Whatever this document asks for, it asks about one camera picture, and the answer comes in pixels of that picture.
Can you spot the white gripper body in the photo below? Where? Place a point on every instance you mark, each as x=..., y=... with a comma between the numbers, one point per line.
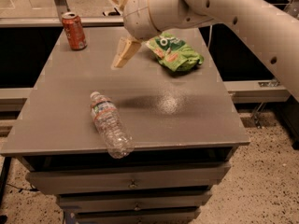
x=136, y=16

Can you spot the red coke can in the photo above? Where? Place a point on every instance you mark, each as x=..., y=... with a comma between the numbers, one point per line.
x=74, y=31

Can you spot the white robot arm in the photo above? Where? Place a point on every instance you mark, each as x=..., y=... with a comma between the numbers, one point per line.
x=270, y=33

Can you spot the clear plastic water bottle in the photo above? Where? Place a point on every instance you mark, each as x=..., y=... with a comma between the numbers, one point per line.
x=108, y=123

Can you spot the green chip bag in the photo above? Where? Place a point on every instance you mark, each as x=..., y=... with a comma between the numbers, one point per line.
x=174, y=53

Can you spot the grey metal railing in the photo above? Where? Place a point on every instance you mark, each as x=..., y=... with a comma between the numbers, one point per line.
x=48, y=13

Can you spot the grey drawer cabinet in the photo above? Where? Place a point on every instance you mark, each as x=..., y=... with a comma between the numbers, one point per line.
x=173, y=119

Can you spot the top grey drawer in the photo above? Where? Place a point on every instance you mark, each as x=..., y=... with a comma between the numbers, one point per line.
x=129, y=178

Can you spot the grey drawer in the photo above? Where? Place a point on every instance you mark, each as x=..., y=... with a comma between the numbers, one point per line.
x=135, y=201
x=139, y=217
x=129, y=178

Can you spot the middle grey drawer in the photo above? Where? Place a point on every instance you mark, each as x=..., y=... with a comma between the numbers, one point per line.
x=135, y=201

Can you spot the bottom grey drawer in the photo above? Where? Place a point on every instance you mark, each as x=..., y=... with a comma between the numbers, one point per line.
x=139, y=217

